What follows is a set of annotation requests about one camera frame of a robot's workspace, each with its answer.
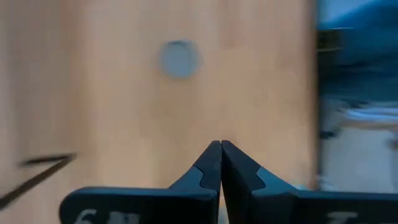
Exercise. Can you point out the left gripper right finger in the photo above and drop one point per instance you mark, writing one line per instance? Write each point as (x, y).
(264, 205)

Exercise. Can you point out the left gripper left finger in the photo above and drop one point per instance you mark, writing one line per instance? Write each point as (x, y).
(186, 202)

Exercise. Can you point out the teal salmon can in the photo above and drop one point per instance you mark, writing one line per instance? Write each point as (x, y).
(179, 59)

